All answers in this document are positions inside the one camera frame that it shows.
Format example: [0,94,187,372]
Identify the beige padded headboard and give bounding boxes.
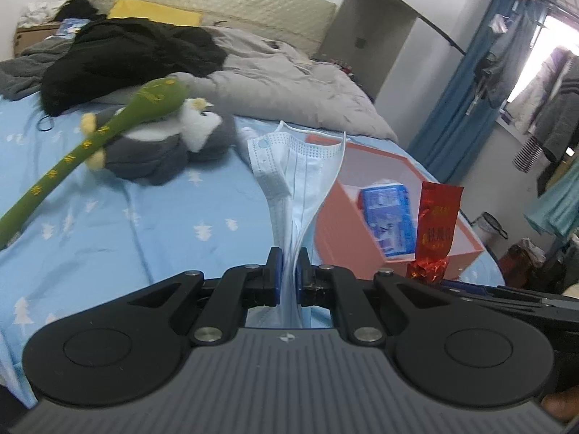
[94,0,338,57]

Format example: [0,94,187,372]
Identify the pink cardboard box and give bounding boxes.
[305,133,485,281]

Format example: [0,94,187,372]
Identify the person's right hand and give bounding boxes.
[540,386,579,426]

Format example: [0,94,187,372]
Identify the grey wardrobe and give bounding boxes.
[312,0,466,105]

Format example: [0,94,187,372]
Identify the white crumpled cloth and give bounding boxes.
[17,0,59,28]

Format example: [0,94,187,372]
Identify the grey penguin plush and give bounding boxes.
[80,97,238,186]

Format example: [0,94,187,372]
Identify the blue tree print bedsheet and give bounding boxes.
[0,95,505,410]

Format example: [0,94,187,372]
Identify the dark grey blanket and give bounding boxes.
[0,36,73,100]

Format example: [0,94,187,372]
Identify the striped hanging garment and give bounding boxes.
[513,136,544,173]

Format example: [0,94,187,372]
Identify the blue face mask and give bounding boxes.
[246,120,349,328]

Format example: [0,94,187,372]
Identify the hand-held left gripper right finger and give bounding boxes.
[296,248,457,344]

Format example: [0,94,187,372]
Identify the blue curtain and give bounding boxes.
[407,0,550,186]

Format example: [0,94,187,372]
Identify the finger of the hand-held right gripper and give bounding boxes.
[441,280,579,322]

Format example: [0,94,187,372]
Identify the green plush stick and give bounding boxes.
[0,78,188,250]

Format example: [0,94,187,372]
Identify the red bag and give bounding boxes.
[498,237,571,288]

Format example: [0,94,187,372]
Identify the blue tissue pack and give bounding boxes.
[359,181,418,260]

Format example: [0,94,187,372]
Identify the yellow pillow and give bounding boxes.
[107,0,203,27]

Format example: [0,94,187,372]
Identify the black clothing pile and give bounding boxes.
[40,17,228,117]

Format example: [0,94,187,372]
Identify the teal hanging garment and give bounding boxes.
[525,158,579,240]

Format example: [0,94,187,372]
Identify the black bag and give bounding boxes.
[56,0,107,21]

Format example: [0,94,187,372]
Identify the hanging clothes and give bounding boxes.
[511,47,579,159]

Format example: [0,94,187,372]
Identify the light grey duvet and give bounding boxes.
[104,25,399,143]

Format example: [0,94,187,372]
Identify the blue panda print pack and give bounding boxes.
[58,18,93,37]

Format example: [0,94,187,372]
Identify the red foil packet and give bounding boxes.
[406,182,465,286]

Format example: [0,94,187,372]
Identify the trash bin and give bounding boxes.
[470,212,510,247]

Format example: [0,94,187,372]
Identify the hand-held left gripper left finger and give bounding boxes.
[117,247,285,345]

